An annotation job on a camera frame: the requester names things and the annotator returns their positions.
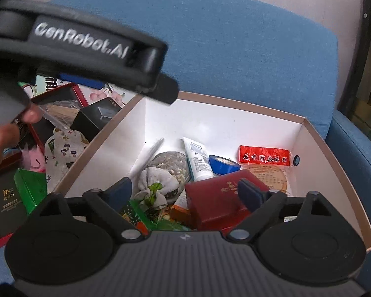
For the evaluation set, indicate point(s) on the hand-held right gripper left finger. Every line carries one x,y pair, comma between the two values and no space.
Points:
120,193

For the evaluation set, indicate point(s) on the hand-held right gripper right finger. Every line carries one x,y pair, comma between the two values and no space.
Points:
250,195

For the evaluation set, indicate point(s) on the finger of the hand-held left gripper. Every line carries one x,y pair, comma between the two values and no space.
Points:
83,81
168,88

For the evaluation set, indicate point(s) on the small green floral box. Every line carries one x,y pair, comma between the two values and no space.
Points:
133,215

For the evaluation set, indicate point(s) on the dark red gift box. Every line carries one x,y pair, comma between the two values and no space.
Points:
213,198

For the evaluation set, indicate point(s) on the clear packet with wooden disc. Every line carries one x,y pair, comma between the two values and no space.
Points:
262,156

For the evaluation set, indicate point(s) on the white squeeze tube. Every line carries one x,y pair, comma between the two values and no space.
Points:
198,161

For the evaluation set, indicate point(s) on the tan cardboard box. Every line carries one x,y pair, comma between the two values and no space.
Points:
235,120

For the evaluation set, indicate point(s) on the person's left hand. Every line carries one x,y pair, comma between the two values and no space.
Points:
3,142

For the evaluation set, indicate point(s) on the small open red box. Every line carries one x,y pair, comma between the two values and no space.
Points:
77,91

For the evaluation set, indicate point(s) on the round floral tin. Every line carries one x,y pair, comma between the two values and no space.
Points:
95,96

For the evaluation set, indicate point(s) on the white cloth pouch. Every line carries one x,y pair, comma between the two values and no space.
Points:
154,176

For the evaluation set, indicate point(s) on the green coconut snack bag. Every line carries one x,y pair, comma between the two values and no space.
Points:
44,83

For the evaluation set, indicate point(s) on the clear plastic bag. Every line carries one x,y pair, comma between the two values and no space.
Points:
60,113

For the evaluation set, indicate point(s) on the blue tape roll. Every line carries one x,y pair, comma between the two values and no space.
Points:
222,164

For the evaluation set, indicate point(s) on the round bag of dried herbs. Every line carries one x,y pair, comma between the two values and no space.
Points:
170,164

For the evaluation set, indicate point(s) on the orange box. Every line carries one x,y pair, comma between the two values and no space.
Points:
181,215

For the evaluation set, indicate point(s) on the floral fabric pouch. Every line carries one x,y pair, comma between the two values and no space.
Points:
65,161

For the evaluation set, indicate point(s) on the blue fabric sofa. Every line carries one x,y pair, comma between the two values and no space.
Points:
235,52

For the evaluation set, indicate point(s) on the green cardboard box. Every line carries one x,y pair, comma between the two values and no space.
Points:
31,188

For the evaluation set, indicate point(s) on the black card box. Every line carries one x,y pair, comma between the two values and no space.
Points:
6,207

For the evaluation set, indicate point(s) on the black metal pole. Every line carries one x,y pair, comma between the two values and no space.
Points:
363,37

